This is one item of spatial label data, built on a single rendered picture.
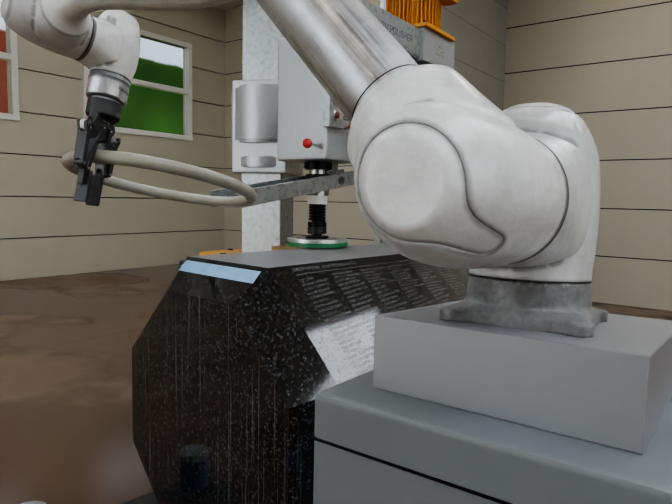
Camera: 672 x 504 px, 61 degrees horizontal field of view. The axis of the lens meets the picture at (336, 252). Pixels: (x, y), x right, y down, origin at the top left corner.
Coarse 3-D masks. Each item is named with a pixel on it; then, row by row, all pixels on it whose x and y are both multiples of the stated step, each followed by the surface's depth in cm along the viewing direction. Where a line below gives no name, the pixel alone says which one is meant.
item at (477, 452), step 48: (336, 432) 71; (384, 432) 67; (432, 432) 63; (480, 432) 61; (528, 432) 61; (336, 480) 71; (384, 480) 67; (432, 480) 63; (480, 480) 60; (528, 480) 57; (576, 480) 54; (624, 480) 52
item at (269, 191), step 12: (276, 180) 193; (288, 180) 198; (300, 180) 186; (312, 180) 191; (324, 180) 197; (336, 180) 202; (348, 180) 208; (216, 192) 172; (228, 192) 176; (264, 192) 173; (276, 192) 177; (288, 192) 182; (300, 192) 187; (312, 192) 192; (252, 204) 169
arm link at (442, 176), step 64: (256, 0) 76; (320, 0) 67; (320, 64) 66; (384, 64) 62; (384, 128) 52; (448, 128) 49; (512, 128) 56; (384, 192) 52; (448, 192) 48; (512, 192) 51; (448, 256) 54; (512, 256) 59
